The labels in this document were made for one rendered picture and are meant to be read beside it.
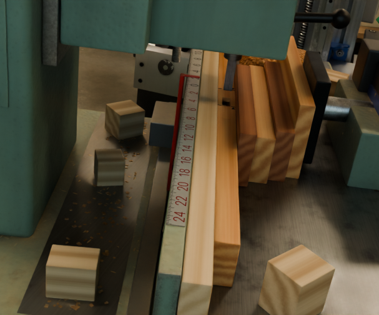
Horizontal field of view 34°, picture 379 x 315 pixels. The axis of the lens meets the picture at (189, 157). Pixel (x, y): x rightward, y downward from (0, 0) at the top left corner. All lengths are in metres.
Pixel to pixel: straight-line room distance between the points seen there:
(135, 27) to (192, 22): 0.06
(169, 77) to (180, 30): 0.68
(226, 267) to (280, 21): 0.26
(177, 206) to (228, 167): 0.10
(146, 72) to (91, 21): 0.72
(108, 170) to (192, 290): 0.37
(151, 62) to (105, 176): 0.57
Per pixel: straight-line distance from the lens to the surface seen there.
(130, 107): 0.85
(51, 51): 0.59
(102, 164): 0.73
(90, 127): 0.87
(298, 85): 0.62
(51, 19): 0.58
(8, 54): 0.56
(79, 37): 0.58
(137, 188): 0.74
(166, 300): 0.39
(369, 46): 0.68
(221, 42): 0.60
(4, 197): 0.63
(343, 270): 0.51
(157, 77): 1.28
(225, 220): 0.46
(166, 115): 0.81
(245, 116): 0.59
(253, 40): 0.60
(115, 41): 0.57
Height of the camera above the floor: 1.20
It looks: 29 degrees down
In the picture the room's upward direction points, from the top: 8 degrees clockwise
